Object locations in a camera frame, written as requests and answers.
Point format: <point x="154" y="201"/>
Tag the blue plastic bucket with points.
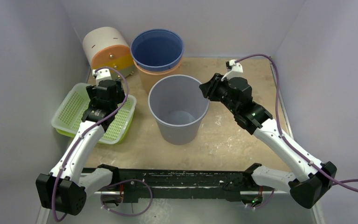
<point x="157" y="50"/>

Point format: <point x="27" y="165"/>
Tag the orange printed plastic bucket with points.
<point x="149" y="78"/>

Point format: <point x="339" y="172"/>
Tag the small round drawer cabinet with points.
<point x="106" y="46"/>

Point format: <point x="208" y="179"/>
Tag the white perforated plastic basket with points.
<point x="77" y="101"/>

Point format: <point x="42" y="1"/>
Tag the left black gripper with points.
<point x="92" y="91"/>

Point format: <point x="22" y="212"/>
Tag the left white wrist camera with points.
<point x="101" y="75"/>

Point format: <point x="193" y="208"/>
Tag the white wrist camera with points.
<point x="234" y="69"/>
<point x="101" y="75"/>

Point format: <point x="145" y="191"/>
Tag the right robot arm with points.
<point x="309" y="178"/>

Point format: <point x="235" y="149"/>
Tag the green plastic tray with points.
<point x="114" y="135"/>

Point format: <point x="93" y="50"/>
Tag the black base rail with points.
<point x="232" y="186"/>

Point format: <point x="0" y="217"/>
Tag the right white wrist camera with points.
<point x="234" y="69"/>

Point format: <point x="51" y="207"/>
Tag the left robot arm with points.
<point x="63" y="189"/>

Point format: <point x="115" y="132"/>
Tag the grey plastic bucket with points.
<point x="178" y="106"/>

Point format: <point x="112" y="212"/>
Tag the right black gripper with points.
<point x="215" y="91"/>

